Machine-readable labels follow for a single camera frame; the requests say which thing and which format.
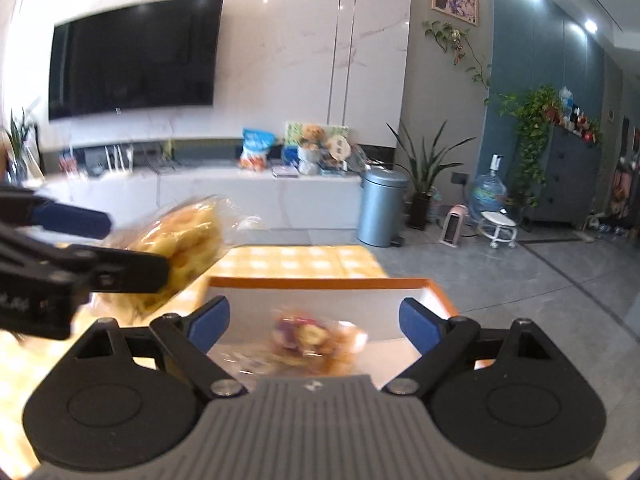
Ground grey drawer cabinet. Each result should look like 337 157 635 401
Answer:
524 123 604 229

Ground yellow puffed snack bag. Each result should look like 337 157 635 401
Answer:
101 194 263 322

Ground water jug with pump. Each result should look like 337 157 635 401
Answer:
472 153 509 212

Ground grey metal trash can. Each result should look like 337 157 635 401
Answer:
355 167 410 249

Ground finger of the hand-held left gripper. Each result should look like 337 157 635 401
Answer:
0 184 113 241
0 221 172 297

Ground dried fruit chips bag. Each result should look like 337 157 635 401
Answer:
269 309 369 377

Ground green plant in glass vase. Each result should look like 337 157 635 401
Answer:
2 106 44 187

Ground yellow checked tablecloth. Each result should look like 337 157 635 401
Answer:
0 244 392 480

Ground tall leafy potted plant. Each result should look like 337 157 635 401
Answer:
385 119 477 232

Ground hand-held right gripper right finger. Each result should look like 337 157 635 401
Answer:
382 297 566 401

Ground white marble tv console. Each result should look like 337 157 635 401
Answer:
37 135 367 235

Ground black television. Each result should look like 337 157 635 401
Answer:
48 0 225 122

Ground white router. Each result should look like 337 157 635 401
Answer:
101 142 137 177

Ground framed wall picture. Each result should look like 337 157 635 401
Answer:
430 0 480 27

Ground green picture board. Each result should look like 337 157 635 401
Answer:
283 120 351 172

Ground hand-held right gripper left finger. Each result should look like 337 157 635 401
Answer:
75 296 248 401

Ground orange cardboard box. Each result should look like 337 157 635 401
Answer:
204 274 502 378

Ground teddy bear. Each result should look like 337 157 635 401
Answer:
297 124 326 177

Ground hanging vine plant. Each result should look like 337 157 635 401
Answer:
422 19 494 107

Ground white rolling stool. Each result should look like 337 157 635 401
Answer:
476 210 521 250

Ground blue snack bag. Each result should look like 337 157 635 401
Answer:
238 127 277 171

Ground trailing pothos plant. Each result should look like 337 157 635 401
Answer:
499 85 562 209

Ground pink space heater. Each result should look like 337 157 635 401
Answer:
439 203 471 250

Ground round paper fan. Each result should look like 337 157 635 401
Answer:
325 134 351 169

